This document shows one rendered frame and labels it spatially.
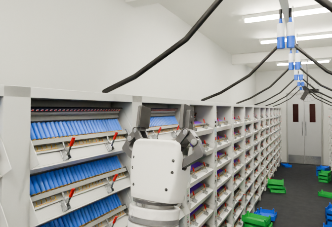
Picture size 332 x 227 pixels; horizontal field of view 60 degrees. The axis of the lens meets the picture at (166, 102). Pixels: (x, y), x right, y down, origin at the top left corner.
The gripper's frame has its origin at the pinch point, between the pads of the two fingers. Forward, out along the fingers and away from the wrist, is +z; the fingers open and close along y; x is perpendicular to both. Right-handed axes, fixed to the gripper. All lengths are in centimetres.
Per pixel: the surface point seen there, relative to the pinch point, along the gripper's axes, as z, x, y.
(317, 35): 214, -446, -30
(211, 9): 52, -52, -20
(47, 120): 2, -22, -70
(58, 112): 6, -26, -70
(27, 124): -1, -10, -61
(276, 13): 186, -303, -58
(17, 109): 2, -5, -61
